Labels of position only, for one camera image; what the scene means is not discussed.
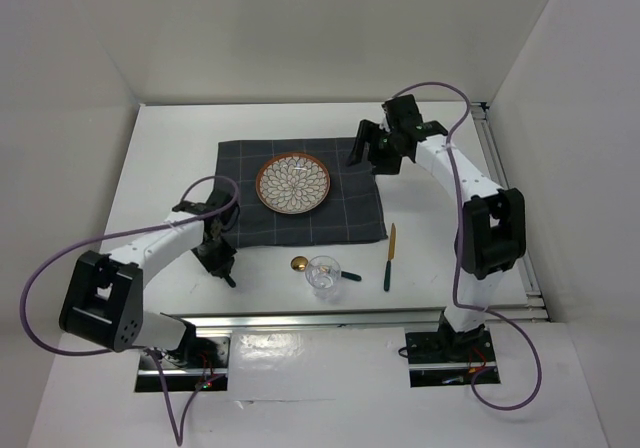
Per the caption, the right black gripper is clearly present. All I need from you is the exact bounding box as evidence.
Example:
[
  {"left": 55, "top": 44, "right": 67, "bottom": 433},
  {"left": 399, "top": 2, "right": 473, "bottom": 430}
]
[{"left": 347, "top": 118, "right": 405, "bottom": 175}]

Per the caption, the gold fork green handle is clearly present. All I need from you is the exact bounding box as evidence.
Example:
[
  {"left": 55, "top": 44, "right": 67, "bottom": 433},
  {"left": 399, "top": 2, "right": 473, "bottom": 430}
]
[{"left": 223, "top": 275, "right": 236, "bottom": 288}]

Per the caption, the floral patterned ceramic plate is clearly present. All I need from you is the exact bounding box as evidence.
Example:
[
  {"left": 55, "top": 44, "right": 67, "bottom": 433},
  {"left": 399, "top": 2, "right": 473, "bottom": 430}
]
[{"left": 255, "top": 152, "right": 331, "bottom": 215}]

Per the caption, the dark grey checked napkin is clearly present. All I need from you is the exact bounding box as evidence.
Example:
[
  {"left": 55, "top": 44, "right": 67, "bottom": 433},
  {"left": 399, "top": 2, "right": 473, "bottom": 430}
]
[{"left": 216, "top": 138, "right": 387, "bottom": 248}]

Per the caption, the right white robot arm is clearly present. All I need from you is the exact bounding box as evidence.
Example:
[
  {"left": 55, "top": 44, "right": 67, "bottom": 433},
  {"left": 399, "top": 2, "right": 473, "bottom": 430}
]
[{"left": 347, "top": 95, "right": 526, "bottom": 360}]

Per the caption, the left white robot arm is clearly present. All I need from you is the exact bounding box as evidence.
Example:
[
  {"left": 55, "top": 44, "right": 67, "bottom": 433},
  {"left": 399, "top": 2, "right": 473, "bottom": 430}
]
[{"left": 59, "top": 189, "right": 239, "bottom": 367}]

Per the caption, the clear drinking glass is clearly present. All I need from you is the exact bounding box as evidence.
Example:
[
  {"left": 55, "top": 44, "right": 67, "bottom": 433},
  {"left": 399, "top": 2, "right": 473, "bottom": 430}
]
[{"left": 304, "top": 256, "right": 341, "bottom": 301}]

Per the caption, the gold spoon green handle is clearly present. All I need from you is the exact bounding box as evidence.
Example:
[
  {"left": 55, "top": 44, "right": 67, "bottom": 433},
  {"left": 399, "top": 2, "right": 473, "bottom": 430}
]
[{"left": 290, "top": 256, "right": 362, "bottom": 282}]

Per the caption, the gold knife green handle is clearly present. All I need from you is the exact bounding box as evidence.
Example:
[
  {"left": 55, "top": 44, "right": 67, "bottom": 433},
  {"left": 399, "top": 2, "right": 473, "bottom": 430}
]
[{"left": 383, "top": 223, "right": 397, "bottom": 292}]

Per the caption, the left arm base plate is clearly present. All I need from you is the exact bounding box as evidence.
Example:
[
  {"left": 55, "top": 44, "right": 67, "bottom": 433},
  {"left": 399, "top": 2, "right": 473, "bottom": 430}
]
[{"left": 134, "top": 334, "right": 231, "bottom": 393}]

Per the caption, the aluminium front rail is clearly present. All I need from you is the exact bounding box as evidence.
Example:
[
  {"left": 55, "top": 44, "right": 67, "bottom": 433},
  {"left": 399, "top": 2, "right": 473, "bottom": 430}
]
[{"left": 176, "top": 308, "right": 441, "bottom": 330}]

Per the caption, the aluminium rail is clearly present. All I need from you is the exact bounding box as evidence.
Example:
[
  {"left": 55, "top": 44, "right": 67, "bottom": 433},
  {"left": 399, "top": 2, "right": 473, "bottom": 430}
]
[
  {"left": 471, "top": 103, "right": 549, "bottom": 322},
  {"left": 176, "top": 308, "right": 441, "bottom": 330}
]

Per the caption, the aluminium right side rail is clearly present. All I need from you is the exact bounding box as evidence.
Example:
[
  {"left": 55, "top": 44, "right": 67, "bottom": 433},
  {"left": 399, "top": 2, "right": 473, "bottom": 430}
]
[{"left": 471, "top": 103, "right": 549, "bottom": 322}]

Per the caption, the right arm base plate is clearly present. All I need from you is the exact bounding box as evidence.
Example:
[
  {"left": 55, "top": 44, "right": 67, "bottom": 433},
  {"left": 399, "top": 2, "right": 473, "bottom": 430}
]
[{"left": 398, "top": 326, "right": 501, "bottom": 388}]

